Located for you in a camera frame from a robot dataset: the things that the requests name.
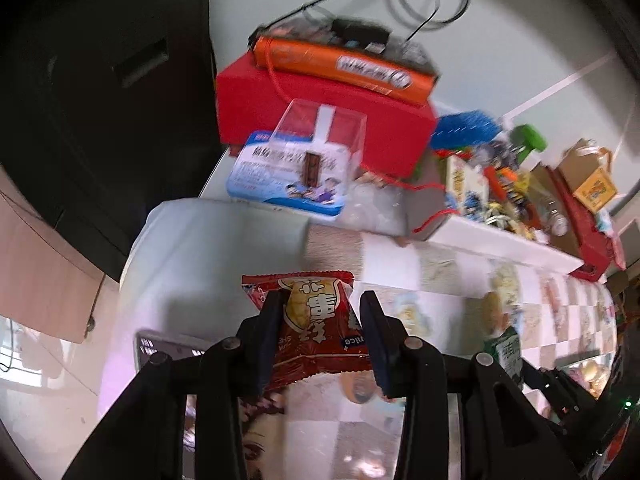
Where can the cardboard box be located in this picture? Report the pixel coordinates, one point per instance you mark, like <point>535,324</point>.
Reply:
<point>425,205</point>

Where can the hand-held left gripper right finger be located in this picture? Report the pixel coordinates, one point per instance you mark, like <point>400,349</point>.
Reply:
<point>377,355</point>

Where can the small red peanut packet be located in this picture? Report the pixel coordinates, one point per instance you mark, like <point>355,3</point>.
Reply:
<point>315,325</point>

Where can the clear bottle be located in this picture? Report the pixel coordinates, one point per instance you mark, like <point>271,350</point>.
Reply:
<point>556,217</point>

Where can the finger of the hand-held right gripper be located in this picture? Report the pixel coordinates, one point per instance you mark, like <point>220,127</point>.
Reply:
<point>555,385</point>

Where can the light blue packet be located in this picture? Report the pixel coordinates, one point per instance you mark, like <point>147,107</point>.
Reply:
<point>607,222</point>

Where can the blue white tissue packet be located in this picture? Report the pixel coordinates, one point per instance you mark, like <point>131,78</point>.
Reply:
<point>260,180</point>

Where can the long orange box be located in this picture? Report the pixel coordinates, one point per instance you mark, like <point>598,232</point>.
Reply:
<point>310,60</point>

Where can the white bench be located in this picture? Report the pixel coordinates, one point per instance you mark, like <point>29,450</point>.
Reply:
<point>500,245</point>

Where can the green and white box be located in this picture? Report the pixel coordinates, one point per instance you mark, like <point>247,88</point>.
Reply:
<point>505,355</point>

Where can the black device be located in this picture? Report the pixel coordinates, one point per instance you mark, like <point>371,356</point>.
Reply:
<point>357,30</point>

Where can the smartphone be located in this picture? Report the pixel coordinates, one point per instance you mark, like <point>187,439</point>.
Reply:
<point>165,347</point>

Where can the pile of colourful toys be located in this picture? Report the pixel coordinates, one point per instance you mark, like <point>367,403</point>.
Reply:
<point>505,185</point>

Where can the plain red gift box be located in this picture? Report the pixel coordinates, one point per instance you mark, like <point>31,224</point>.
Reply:
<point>250,105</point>

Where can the brown chair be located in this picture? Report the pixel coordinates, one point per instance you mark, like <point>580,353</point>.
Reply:
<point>45,270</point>

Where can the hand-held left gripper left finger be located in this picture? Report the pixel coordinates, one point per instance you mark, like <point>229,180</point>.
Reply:
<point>274,345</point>

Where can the black cabinet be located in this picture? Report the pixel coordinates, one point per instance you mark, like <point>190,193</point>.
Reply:
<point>100,110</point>

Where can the cream card box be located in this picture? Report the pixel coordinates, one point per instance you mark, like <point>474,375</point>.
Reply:
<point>465,185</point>

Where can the clear plastic box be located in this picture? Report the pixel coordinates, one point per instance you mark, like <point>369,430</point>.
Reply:
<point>330,130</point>

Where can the blue bottle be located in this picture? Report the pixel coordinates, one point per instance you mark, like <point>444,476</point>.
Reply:
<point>465,127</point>

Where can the green bottle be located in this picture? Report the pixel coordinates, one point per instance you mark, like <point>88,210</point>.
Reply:
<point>530,137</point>

